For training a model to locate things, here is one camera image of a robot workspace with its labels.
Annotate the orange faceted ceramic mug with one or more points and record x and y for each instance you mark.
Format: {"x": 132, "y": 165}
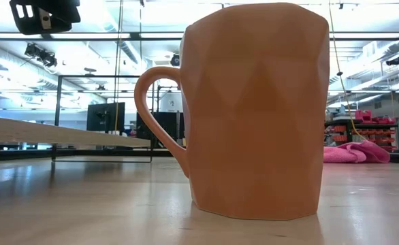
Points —
{"x": 254, "y": 119}

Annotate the black monitor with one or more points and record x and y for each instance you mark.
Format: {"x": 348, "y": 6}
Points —
{"x": 100, "y": 117}

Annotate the shelving with red bins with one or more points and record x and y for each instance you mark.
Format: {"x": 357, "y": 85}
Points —
{"x": 373, "y": 131}

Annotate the small black ceiling fixture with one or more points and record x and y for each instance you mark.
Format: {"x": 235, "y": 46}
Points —
{"x": 394, "y": 61}

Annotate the pink cloth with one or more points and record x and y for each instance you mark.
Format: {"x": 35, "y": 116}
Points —
{"x": 356, "y": 154}

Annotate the round black ceiling camera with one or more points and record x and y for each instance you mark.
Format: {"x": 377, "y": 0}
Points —
{"x": 175, "y": 60}

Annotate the black ceiling spotlight cluster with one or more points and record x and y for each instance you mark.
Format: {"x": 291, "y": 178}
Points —
{"x": 41, "y": 56}

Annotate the white cylindrical machine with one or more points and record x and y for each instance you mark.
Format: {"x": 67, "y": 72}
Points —
{"x": 170, "y": 102}

